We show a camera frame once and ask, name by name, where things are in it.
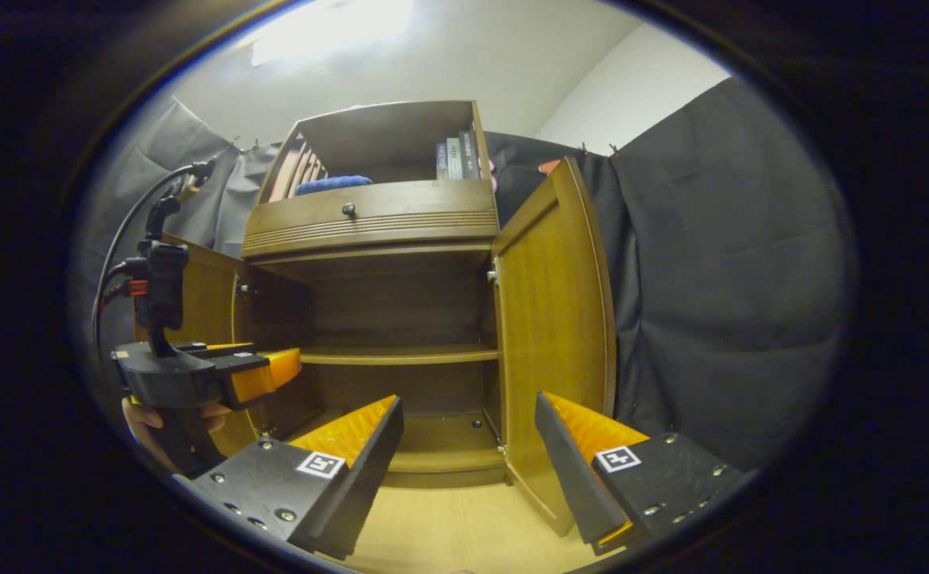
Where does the blue towel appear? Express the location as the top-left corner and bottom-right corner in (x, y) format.
(294, 175), (374, 197)

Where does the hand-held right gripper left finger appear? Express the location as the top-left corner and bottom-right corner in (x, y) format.
(193, 395), (405, 560)

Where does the black and red cable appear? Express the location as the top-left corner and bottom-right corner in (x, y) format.
(93, 159), (218, 352)

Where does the black backdrop cloth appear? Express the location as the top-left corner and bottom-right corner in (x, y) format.
(73, 76), (860, 471)

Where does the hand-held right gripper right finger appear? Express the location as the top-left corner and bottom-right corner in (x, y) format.
(534, 391), (758, 556)

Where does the wooden inner shelf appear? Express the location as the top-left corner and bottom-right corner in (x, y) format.
(298, 343), (501, 366)

